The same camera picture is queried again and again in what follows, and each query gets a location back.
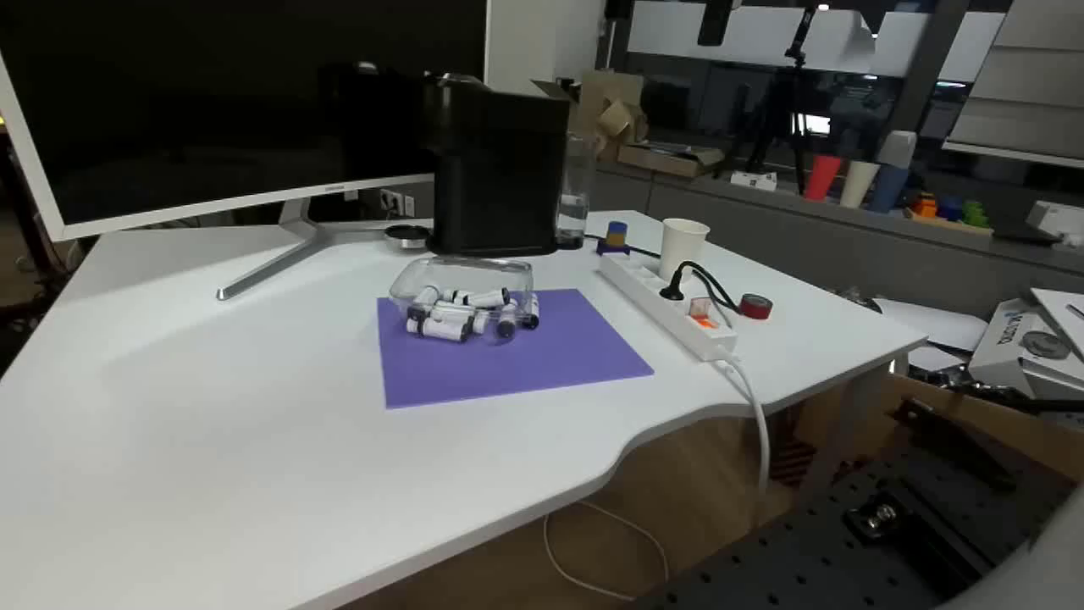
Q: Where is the white power cable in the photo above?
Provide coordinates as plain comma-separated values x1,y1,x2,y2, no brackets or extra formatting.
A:
707,352,777,494

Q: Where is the purple paper mat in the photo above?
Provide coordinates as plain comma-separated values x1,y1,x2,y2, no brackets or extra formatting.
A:
377,287,650,411

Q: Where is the small white bottle right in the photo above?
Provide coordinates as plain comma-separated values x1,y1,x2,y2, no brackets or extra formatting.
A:
494,294,538,341

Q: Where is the black perforated breadboard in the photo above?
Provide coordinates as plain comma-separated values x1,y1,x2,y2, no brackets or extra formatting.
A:
633,450,1075,610

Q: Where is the white curved computer monitor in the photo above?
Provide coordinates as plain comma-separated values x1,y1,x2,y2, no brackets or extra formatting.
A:
0,0,491,304

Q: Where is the cardboard box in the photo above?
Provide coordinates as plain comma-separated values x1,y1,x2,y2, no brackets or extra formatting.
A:
538,71,646,160

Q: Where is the black plug and cable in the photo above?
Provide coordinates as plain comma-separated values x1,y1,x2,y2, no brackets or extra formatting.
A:
658,257,746,314

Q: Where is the small blue orange object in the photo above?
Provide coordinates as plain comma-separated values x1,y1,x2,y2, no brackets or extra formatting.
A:
607,219,627,251

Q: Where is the small white bottle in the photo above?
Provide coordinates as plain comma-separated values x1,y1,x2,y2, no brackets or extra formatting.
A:
494,294,538,341
406,312,471,341

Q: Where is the cream plastic cup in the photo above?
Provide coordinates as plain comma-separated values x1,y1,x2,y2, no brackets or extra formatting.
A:
841,160,876,207

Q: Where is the blue plastic cup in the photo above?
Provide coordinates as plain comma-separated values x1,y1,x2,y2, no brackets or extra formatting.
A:
868,167,911,215

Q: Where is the red black tape roll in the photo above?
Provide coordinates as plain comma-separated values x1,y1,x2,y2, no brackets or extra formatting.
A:
739,290,773,318

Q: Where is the white paper cup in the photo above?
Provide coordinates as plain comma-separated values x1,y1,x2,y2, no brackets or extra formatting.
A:
660,216,707,277

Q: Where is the red plastic cup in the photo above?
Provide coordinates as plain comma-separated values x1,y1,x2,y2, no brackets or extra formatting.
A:
803,152,843,204

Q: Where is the small white bottle front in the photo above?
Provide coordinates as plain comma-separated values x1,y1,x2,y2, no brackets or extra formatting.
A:
406,312,471,341

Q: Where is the white power strip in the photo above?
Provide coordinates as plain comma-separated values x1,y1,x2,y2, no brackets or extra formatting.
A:
596,257,739,361

